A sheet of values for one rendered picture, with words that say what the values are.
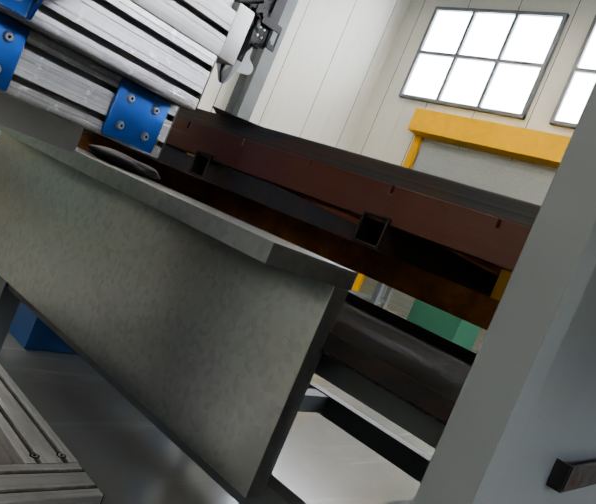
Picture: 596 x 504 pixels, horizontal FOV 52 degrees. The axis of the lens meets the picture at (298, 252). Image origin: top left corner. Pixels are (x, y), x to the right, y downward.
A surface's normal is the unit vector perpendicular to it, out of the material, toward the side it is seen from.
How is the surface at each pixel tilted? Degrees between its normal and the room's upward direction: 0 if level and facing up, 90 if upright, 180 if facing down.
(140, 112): 90
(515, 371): 90
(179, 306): 90
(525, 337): 90
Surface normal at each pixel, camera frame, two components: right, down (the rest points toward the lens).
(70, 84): 0.67, 0.31
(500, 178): -0.63, -0.23
